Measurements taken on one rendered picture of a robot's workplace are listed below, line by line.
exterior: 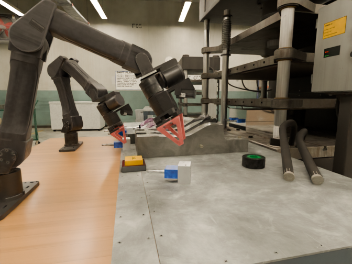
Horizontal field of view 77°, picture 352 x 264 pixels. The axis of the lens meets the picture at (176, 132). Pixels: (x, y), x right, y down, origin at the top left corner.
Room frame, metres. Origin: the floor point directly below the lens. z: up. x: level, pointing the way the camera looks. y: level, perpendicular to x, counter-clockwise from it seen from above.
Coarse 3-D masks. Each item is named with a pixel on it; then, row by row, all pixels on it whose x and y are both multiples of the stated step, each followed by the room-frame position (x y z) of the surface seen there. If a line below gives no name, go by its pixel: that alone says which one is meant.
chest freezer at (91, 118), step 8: (56, 104) 6.86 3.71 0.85; (80, 104) 6.93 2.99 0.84; (88, 104) 6.96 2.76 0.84; (96, 104) 6.99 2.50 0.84; (56, 112) 6.85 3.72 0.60; (80, 112) 6.93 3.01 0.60; (88, 112) 6.96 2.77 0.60; (96, 112) 6.98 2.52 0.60; (56, 120) 6.85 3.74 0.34; (88, 120) 6.95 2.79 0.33; (96, 120) 6.98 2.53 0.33; (104, 120) 7.63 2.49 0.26; (56, 128) 6.85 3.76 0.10; (88, 128) 6.95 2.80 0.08; (96, 128) 6.98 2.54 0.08
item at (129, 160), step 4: (128, 156) 0.77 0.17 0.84; (132, 156) 0.77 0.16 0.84; (136, 156) 0.77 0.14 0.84; (140, 156) 0.77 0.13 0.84; (128, 160) 0.72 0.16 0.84; (132, 160) 0.72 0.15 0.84; (136, 160) 0.72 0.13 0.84; (140, 160) 0.72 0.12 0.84; (128, 164) 0.71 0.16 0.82; (132, 164) 0.72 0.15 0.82; (136, 164) 0.72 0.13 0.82; (140, 164) 0.72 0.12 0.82
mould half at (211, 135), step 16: (144, 128) 1.12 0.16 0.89; (176, 128) 1.14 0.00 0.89; (208, 128) 0.94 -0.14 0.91; (144, 144) 0.88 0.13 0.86; (160, 144) 0.89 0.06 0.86; (176, 144) 0.91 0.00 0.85; (192, 144) 0.93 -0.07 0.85; (208, 144) 0.94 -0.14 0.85; (224, 144) 0.96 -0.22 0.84; (240, 144) 0.98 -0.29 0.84
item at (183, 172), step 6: (180, 162) 0.64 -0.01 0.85; (186, 162) 0.64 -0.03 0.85; (168, 168) 0.62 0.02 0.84; (174, 168) 0.62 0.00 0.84; (180, 168) 0.60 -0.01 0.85; (186, 168) 0.60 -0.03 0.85; (168, 174) 0.61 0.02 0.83; (174, 174) 0.61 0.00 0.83; (180, 174) 0.60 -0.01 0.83; (186, 174) 0.60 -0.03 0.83; (180, 180) 0.60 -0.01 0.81; (186, 180) 0.60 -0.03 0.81
